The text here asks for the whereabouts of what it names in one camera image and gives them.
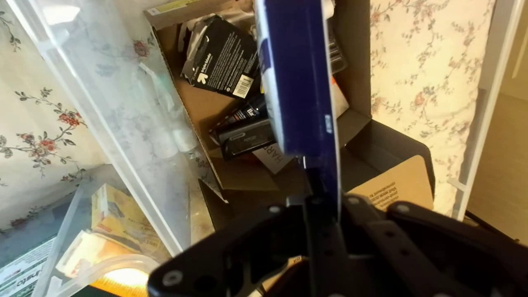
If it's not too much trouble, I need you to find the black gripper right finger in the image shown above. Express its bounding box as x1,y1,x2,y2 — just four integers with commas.
342,196,528,297

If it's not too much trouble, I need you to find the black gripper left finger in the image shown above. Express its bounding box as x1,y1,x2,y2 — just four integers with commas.
146,204,306,297

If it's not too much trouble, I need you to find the dark flat pack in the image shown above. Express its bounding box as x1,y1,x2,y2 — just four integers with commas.
253,0,341,211

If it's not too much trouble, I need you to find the clear plastic bin right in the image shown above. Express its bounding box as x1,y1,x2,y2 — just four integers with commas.
0,163,166,297

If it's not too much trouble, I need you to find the clear plastic bin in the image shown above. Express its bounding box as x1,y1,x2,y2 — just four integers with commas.
4,0,524,261
0,163,166,297

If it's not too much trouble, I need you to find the clear plastic bin left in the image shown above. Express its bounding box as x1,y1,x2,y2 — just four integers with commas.
4,0,524,261

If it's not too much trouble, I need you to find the yellow labelled box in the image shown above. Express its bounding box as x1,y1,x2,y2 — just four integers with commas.
45,183,168,297

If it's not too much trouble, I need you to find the floral bed sheet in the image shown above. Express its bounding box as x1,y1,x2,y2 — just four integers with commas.
0,0,498,218

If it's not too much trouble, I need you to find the brown cardboard box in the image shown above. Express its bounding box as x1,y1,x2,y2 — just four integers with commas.
143,0,433,209

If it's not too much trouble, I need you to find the black printed package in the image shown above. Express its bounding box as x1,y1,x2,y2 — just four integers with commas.
179,15,257,99

